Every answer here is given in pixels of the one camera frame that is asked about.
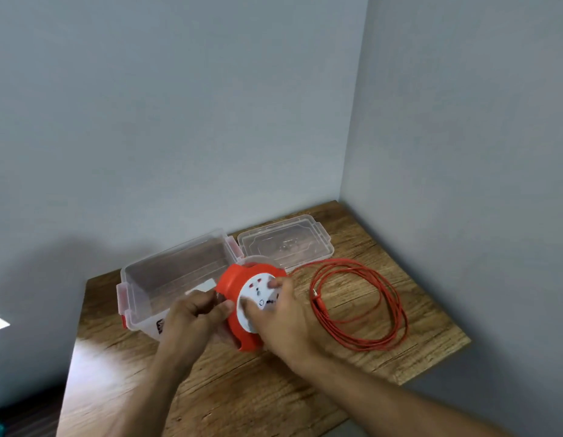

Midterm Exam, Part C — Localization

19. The person's right hand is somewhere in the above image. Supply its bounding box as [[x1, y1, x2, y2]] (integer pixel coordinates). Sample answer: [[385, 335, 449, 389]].
[[239, 276, 319, 369]]

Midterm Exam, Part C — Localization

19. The person's left hand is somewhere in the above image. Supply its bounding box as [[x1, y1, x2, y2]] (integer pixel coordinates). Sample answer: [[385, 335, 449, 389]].
[[159, 288, 235, 365]]

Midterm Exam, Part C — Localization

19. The clear plastic box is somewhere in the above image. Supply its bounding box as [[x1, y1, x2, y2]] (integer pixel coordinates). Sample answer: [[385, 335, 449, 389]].
[[116, 229, 245, 342]]

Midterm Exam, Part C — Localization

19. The red and white cable reel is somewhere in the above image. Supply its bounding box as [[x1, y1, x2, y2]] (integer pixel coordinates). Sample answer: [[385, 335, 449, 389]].
[[215, 255, 288, 353]]

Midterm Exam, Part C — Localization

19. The red extension cord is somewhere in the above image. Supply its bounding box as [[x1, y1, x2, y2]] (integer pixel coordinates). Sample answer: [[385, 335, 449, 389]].
[[286, 257, 409, 352]]

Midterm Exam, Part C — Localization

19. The person's left forearm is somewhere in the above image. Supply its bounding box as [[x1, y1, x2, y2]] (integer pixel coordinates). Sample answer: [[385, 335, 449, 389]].
[[108, 350, 196, 437]]

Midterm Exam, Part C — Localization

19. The person's right forearm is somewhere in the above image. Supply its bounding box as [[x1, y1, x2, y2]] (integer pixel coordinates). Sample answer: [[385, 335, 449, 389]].
[[290, 354, 510, 437]]

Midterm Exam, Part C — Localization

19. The clear plastic lid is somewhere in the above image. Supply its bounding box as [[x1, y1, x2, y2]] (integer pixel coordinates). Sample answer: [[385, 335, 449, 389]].
[[237, 214, 335, 273]]

